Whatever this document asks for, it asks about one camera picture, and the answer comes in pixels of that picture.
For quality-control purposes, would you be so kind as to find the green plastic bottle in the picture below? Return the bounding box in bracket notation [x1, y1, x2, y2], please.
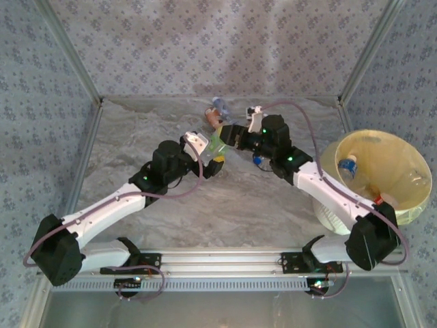
[208, 134, 230, 155]

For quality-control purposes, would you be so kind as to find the clear bluish plastic bottle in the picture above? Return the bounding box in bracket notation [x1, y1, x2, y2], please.
[211, 96, 240, 126]

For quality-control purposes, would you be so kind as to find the water bottle blue label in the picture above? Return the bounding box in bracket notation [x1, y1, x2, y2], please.
[337, 154, 360, 182]

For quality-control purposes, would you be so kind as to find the white plastic bin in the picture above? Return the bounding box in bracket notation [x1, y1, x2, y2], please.
[312, 200, 352, 236]

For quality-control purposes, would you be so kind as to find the yellow waste basket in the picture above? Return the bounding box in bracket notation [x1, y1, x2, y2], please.
[315, 128, 433, 227]

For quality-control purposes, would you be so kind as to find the black controller board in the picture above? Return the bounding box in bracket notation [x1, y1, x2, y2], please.
[113, 277, 143, 298]
[306, 278, 335, 297]

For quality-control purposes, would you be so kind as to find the aluminium mounting rail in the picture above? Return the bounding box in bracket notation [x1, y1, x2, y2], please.
[81, 248, 352, 276]

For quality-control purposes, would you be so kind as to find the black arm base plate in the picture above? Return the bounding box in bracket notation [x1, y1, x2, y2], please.
[100, 251, 163, 275]
[280, 251, 343, 274]

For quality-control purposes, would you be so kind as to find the grey slotted cable duct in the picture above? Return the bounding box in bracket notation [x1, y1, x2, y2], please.
[51, 275, 330, 293]

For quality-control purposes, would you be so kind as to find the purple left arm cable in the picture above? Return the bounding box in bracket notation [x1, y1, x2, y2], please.
[23, 136, 206, 302]

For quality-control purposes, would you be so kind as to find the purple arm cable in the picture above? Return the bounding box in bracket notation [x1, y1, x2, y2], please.
[261, 100, 409, 301]
[23, 136, 206, 302]

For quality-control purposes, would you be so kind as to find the aluminium frame post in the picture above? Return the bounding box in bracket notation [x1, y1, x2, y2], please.
[337, 0, 407, 105]
[33, 0, 105, 107]

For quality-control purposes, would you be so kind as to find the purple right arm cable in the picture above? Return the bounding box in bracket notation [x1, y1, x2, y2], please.
[261, 100, 409, 301]

